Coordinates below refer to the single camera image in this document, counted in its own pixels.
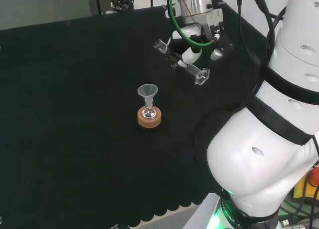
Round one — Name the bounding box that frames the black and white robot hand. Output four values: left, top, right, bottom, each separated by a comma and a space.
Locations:
171, 9, 235, 69

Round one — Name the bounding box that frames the clear glass graduated cylinder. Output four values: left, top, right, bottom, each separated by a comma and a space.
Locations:
153, 38, 211, 86

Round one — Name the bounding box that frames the clear plastic funnel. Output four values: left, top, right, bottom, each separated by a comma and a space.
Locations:
137, 84, 159, 110

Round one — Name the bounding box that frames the dark equipment rack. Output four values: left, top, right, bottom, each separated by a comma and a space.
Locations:
86, 0, 160, 15

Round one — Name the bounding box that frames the clear round-bottom flask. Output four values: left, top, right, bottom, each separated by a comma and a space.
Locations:
141, 103, 158, 120

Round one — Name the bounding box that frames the black bench cloth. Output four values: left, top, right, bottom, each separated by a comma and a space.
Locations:
0, 0, 275, 228

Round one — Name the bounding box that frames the yellow stop button box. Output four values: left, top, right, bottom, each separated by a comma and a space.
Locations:
292, 164, 319, 203

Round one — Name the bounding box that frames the pale board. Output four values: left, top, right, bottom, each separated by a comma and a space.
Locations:
109, 193, 223, 229

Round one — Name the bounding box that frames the black cable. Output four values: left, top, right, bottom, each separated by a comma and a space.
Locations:
251, 0, 287, 65
236, 0, 262, 67

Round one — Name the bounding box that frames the green cable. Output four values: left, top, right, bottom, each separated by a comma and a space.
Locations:
167, 0, 220, 47

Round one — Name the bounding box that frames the cork ring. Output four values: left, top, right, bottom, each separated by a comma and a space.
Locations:
137, 106, 162, 129

